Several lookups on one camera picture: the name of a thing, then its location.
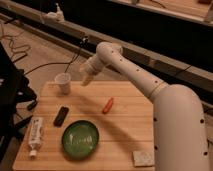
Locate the black remote control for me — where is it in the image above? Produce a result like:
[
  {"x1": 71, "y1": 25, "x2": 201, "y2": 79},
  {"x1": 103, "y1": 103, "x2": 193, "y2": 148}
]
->
[{"x1": 53, "y1": 106, "x2": 69, "y2": 127}]

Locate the green ceramic bowl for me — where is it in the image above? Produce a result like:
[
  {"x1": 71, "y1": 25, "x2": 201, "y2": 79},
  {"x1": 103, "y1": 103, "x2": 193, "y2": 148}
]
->
[{"x1": 61, "y1": 120, "x2": 99, "y2": 160}]

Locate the wooden board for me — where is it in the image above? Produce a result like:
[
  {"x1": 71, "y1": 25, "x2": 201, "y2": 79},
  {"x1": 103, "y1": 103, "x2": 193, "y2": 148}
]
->
[{"x1": 13, "y1": 81, "x2": 153, "y2": 171}]

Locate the black equipment at left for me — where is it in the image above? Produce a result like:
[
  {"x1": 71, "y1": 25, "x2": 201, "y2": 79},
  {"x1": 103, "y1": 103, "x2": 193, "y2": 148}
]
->
[{"x1": 0, "y1": 43, "x2": 37, "y2": 163}]

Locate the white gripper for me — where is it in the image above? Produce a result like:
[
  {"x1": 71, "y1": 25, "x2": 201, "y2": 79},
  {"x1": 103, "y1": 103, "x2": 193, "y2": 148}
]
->
[{"x1": 80, "y1": 55, "x2": 106, "y2": 86}]

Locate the white tube with cap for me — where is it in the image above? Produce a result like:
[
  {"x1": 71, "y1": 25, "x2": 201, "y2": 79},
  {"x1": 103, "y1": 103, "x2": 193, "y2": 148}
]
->
[{"x1": 28, "y1": 117, "x2": 43, "y2": 158}]

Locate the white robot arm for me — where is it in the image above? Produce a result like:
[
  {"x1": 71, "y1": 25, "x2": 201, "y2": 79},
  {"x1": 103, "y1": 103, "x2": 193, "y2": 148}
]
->
[{"x1": 80, "y1": 42, "x2": 211, "y2": 171}]

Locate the beige square sponge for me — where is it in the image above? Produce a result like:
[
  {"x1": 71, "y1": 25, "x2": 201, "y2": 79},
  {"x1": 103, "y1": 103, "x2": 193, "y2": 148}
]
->
[{"x1": 133, "y1": 151, "x2": 154, "y2": 167}]

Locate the black cable to rail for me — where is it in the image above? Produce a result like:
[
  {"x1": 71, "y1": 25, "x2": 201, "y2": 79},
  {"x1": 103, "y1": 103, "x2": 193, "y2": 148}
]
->
[{"x1": 23, "y1": 35, "x2": 90, "y2": 77}]

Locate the orange carrot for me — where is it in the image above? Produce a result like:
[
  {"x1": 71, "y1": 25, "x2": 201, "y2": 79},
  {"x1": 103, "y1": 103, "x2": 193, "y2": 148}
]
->
[{"x1": 102, "y1": 98, "x2": 114, "y2": 114}]

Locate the white object on rail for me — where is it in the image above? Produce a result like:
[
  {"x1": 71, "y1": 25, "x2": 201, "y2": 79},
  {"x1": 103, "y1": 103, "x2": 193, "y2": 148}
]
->
[{"x1": 46, "y1": 4, "x2": 65, "y2": 22}]

